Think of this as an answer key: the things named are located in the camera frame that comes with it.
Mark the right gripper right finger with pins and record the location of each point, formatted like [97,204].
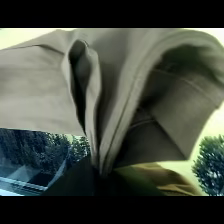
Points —
[123,186]

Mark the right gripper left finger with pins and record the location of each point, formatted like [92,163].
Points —
[80,181]

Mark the grey khaki garment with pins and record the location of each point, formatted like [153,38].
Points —
[133,73]

